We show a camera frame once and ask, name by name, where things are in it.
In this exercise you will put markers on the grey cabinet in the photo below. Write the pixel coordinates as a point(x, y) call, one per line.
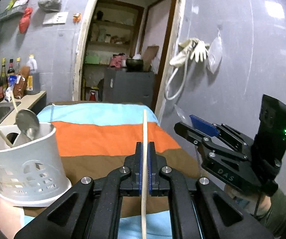
point(128, 87)

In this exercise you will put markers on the brown snack packet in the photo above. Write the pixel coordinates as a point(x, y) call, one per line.
point(21, 82)

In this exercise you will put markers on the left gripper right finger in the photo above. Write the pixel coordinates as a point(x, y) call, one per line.
point(197, 209)

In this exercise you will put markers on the white plastic utensil caddy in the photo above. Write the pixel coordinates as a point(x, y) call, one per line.
point(32, 173)

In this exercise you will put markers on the silver spoon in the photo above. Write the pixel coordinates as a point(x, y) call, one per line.
point(26, 120)

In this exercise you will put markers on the striped towel cloth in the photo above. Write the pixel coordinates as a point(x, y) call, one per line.
point(95, 138)

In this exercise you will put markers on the right hand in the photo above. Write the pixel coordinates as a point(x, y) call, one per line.
point(257, 205)

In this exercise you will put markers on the rubber gloves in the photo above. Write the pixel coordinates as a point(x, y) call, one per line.
point(193, 48)

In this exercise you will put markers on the orange wall hook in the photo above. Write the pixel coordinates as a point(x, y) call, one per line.
point(76, 17)

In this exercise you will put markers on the large oil jug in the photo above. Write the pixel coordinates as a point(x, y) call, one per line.
point(33, 83)

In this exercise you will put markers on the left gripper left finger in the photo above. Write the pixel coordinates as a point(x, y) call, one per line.
point(90, 210)

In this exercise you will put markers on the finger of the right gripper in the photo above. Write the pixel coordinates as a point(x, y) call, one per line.
point(190, 134)
point(203, 126)

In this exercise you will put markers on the red plastic bag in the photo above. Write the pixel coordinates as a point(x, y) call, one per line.
point(25, 20)

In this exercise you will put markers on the metal wall shelf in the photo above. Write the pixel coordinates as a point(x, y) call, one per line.
point(13, 12)

